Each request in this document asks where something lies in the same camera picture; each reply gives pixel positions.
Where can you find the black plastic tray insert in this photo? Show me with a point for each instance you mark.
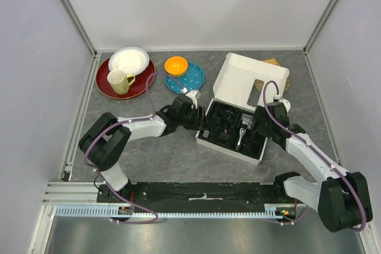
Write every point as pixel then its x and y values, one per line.
pixel 224 122

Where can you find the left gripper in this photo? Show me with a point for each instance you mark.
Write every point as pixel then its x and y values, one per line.
pixel 199 124

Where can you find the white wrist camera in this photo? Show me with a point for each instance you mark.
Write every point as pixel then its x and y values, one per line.
pixel 285 102
pixel 193 94

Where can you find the left aluminium frame post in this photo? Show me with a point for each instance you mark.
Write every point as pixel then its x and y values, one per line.
pixel 74 18

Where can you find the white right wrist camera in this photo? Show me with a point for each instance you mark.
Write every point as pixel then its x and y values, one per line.
pixel 285 102

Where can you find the right aluminium frame post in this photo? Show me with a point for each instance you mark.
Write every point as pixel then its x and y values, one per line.
pixel 331 5

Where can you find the cream mug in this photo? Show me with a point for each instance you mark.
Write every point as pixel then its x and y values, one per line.
pixel 120 81

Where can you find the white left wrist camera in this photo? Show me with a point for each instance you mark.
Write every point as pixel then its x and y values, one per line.
pixel 193 94

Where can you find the aluminium frame post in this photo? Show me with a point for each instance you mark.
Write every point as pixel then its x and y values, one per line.
pixel 74 18
pixel 331 5

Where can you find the grey hair clipper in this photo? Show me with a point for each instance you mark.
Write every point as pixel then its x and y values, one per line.
pixel 246 123

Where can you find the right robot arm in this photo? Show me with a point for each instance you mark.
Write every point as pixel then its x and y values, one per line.
pixel 340 198

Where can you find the white cardboard box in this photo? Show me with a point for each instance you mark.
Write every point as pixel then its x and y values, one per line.
pixel 236 79

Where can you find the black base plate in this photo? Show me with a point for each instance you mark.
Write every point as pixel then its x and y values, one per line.
pixel 204 197

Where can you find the white paper plate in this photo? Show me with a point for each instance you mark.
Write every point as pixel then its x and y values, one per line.
pixel 131 60

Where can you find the orange bowl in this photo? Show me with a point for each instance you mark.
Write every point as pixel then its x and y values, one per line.
pixel 176 66

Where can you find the blue dotted plate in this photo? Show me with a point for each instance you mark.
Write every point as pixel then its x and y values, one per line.
pixel 193 79

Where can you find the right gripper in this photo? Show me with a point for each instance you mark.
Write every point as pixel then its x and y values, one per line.
pixel 259 113

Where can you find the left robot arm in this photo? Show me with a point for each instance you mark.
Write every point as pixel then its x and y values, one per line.
pixel 104 142

